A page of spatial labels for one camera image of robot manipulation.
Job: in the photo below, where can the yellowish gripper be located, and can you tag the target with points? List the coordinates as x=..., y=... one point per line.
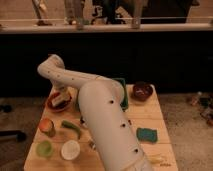
x=63, y=91

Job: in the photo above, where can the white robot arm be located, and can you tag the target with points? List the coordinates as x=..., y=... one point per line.
x=99, y=100

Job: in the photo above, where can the red orange bowl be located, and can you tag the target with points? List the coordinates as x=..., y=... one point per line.
x=58, y=109

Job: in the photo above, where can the dark brown bowl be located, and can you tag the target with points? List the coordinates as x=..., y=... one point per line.
x=142, y=91

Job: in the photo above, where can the green chili pepper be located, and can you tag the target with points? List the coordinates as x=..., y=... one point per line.
x=69, y=125

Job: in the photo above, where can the silver fork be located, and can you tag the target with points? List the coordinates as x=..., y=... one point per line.
x=92, y=145

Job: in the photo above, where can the white round cup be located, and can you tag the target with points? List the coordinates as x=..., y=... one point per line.
x=70, y=150

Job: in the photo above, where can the light green cup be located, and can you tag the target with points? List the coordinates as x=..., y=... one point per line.
x=44, y=149

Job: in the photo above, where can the green plastic tray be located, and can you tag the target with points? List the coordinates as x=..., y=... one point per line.
x=124, y=104

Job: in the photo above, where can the green sponge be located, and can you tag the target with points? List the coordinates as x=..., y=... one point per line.
x=146, y=134

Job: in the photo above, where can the yellow corn cob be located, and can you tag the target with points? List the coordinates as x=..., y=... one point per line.
x=158, y=159

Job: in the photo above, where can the white handled peeler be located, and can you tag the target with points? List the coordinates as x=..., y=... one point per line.
x=83, y=123

